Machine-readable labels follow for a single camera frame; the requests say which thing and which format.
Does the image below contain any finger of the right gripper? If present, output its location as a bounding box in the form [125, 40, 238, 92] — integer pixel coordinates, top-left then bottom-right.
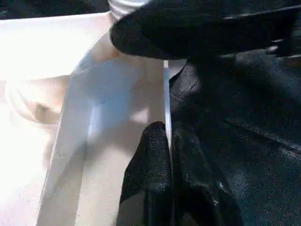
[109, 0, 301, 61]

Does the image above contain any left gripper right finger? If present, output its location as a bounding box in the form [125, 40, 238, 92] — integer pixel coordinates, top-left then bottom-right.
[171, 123, 246, 226]

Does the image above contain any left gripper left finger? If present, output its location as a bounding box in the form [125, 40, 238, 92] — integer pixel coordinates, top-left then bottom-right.
[116, 121, 173, 226]

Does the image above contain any white plastic table leg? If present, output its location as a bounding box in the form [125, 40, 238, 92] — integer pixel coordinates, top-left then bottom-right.
[107, 0, 152, 22]

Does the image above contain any white plastic table top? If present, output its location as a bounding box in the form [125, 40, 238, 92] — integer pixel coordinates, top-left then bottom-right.
[0, 10, 189, 226]

